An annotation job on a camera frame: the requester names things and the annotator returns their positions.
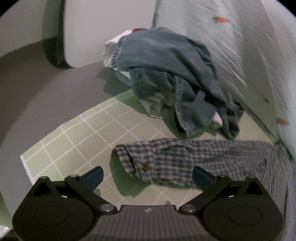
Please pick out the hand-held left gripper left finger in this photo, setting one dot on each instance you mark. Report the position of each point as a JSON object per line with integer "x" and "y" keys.
{"x": 91, "y": 179}

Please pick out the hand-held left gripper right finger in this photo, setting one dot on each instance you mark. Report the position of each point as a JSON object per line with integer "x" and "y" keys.
{"x": 201, "y": 179}

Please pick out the blue white checked shirt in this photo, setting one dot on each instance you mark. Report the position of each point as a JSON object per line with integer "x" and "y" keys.
{"x": 175, "y": 160}

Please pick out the green grid mat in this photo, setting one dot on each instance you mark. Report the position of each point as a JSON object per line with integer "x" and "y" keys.
{"x": 81, "y": 139}

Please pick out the grey-blue knit garment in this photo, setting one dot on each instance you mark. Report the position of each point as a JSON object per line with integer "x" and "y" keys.
{"x": 148, "y": 81}

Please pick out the blue denim garment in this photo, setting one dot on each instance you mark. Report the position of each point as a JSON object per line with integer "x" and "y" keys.
{"x": 173, "y": 55}

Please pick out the carrot print bed sheet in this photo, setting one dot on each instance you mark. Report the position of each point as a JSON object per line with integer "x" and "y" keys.
{"x": 254, "y": 46}

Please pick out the white rounded board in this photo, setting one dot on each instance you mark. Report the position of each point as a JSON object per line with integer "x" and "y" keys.
{"x": 104, "y": 30}

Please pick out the red brown cloth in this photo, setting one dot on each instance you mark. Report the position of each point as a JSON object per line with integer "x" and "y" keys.
{"x": 138, "y": 30}

